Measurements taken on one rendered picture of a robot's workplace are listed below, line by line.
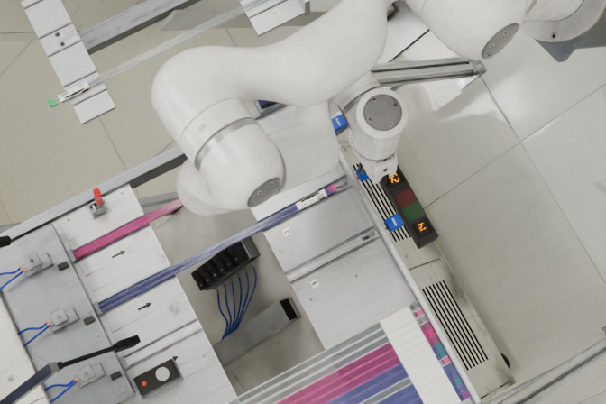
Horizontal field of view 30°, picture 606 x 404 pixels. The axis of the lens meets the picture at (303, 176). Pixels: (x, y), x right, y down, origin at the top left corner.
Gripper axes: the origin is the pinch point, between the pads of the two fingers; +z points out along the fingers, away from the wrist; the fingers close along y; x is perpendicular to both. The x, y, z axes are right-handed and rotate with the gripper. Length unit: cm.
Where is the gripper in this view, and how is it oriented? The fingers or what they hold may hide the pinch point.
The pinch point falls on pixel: (368, 165)
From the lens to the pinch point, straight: 209.6
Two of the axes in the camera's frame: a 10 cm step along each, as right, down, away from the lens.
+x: -8.8, 4.5, -1.4
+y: -4.7, -8.5, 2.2
